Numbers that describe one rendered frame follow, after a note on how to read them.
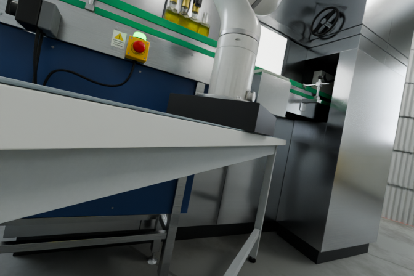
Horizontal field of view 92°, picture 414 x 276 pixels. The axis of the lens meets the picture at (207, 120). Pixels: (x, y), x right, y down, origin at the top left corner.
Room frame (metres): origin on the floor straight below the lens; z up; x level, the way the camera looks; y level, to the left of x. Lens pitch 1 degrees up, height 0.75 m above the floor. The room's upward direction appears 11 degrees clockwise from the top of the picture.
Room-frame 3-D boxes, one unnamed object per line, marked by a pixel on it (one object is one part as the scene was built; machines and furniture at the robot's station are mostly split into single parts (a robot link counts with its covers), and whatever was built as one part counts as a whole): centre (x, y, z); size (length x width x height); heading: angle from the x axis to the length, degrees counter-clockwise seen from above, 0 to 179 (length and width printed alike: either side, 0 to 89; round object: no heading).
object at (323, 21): (1.46, -0.72, 1.66); 0.21 x 0.05 x 0.21; 27
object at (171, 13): (0.94, 0.27, 1.16); 0.06 x 0.06 x 0.21; 26
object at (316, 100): (1.25, -0.63, 1.07); 0.17 x 0.05 x 0.23; 27
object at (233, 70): (0.58, -0.05, 0.90); 0.19 x 0.19 x 0.18
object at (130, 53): (0.71, 0.30, 0.96); 0.07 x 0.07 x 0.07; 27
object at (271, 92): (0.95, -0.19, 0.92); 0.27 x 0.17 x 0.15; 27
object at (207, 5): (1.26, -0.07, 1.32); 0.90 x 0.03 x 0.34; 117
